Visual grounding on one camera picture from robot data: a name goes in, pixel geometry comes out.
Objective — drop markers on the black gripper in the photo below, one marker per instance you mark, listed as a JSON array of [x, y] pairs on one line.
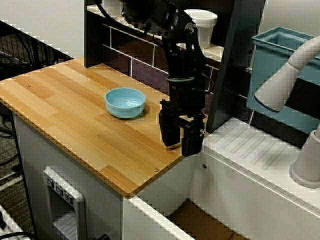
[[183, 97]]

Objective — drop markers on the light blue bowl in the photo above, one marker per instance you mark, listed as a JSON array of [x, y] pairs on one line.
[[124, 102]]

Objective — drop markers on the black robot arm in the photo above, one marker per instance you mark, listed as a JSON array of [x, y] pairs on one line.
[[172, 17]]

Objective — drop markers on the white toy sink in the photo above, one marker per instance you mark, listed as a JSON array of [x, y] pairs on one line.
[[250, 170]]

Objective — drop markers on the brown cardboard sheet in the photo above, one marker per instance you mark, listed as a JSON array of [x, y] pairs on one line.
[[200, 222]]

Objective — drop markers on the wooden countertop board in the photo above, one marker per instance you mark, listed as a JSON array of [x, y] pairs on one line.
[[75, 112]]

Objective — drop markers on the large white lidded jar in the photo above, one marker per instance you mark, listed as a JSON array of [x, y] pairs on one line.
[[203, 27]]

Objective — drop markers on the teal plastic bin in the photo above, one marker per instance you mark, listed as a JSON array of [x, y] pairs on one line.
[[275, 75]]

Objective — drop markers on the grey toy faucet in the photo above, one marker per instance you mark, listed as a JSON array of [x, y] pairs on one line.
[[282, 82]]

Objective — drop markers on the grey dishwasher front panel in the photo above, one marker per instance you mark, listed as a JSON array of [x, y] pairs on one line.
[[63, 202]]

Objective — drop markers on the white kitchen cabinet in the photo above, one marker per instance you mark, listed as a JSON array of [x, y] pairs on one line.
[[32, 155]]

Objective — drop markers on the white power strip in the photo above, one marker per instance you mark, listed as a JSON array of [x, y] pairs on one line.
[[7, 225]]

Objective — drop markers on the black backsplash shelf frame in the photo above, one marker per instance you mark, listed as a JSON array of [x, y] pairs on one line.
[[232, 62]]

